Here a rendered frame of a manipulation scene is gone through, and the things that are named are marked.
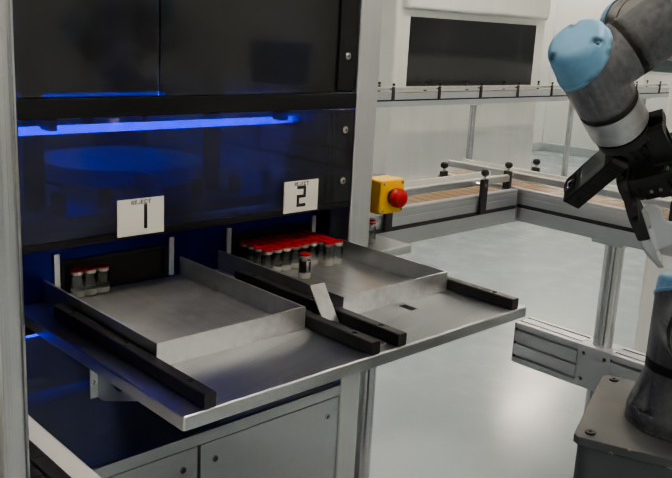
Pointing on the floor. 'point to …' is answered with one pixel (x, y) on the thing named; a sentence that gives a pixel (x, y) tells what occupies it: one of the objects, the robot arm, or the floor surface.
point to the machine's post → (347, 429)
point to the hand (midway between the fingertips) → (656, 226)
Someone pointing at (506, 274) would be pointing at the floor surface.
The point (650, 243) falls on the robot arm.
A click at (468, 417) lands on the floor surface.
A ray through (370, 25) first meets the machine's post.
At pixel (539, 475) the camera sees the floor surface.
